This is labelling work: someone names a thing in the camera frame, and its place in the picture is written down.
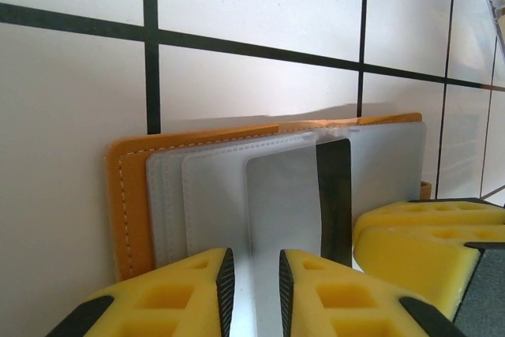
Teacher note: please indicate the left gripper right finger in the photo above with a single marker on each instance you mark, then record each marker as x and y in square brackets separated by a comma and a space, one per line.
[347, 301]

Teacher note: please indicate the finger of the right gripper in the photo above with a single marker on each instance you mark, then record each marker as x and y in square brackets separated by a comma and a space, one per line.
[414, 258]
[434, 212]

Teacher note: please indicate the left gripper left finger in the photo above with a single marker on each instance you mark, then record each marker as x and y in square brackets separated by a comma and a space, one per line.
[165, 297]

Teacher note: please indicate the orange leather card holder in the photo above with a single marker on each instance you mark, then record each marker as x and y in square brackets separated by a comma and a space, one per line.
[134, 195]

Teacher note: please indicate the grey card with black stripe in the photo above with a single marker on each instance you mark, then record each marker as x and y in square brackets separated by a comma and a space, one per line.
[284, 203]

